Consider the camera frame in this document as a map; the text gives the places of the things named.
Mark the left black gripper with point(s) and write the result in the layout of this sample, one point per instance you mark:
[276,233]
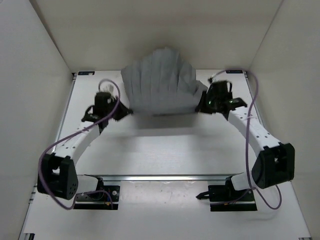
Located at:
[125,111]

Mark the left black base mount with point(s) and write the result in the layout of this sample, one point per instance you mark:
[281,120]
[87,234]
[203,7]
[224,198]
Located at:
[94,194]

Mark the right blue table label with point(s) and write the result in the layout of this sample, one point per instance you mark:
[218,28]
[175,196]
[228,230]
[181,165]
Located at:
[234,71]

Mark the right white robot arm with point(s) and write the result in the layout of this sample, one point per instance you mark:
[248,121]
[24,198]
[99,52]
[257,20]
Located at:
[275,161]

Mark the blue table label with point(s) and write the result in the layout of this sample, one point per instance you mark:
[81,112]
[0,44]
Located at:
[234,71]
[86,73]

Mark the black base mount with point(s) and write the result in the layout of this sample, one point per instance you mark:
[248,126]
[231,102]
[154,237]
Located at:
[224,198]
[94,194]

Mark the left blue table label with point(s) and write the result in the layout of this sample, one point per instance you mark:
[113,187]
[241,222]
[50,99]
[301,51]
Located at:
[86,73]

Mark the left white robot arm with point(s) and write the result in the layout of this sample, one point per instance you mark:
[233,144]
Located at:
[57,174]

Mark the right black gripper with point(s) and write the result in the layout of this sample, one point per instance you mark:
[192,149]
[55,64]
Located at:
[202,107]

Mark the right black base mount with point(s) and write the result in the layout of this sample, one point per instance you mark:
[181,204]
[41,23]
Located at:
[224,198]

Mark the grey pleated skirt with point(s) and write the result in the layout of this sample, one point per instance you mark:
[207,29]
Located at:
[162,83]

